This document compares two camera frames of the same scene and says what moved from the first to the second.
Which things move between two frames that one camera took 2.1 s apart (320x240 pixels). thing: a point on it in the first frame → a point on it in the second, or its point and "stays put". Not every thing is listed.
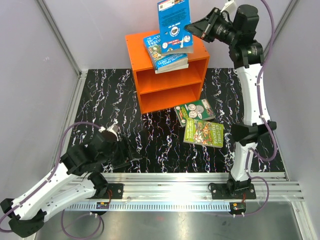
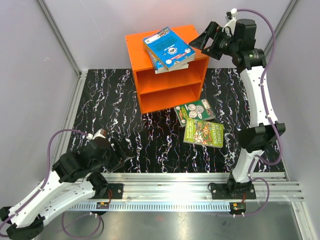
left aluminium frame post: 62,39 stays put
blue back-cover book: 173,16 → 171,50
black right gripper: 202,28 → 214,32
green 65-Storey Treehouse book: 204,132 stays put
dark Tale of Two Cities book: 176,68 stays put
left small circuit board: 102,205 stays put
